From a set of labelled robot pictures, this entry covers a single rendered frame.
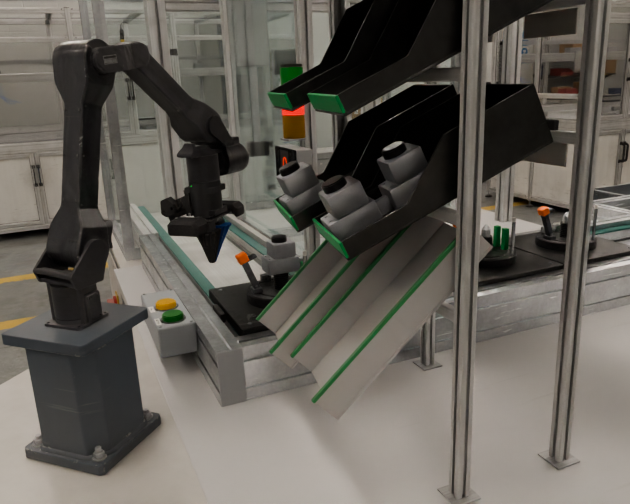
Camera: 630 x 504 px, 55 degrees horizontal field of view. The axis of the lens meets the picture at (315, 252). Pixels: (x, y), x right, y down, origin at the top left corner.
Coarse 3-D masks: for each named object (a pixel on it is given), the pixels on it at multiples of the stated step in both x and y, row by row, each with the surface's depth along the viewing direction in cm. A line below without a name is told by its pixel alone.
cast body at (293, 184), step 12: (288, 168) 84; (300, 168) 84; (312, 168) 84; (288, 180) 84; (300, 180) 84; (312, 180) 85; (288, 192) 85; (300, 192) 85; (312, 192) 85; (288, 204) 84; (300, 204) 85
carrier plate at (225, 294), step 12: (216, 288) 126; (228, 288) 126; (240, 288) 125; (216, 300) 120; (228, 300) 119; (240, 300) 119; (228, 312) 113; (240, 312) 113; (252, 312) 112; (240, 324) 107; (252, 324) 107
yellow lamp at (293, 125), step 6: (282, 120) 132; (288, 120) 130; (294, 120) 129; (300, 120) 130; (288, 126) 130; (294, 126) 130; (300, 126) 130; (288, 132) 130; (294, 132) 130; (300, 132) 131; (288, 138) 131; (294, 138) 131
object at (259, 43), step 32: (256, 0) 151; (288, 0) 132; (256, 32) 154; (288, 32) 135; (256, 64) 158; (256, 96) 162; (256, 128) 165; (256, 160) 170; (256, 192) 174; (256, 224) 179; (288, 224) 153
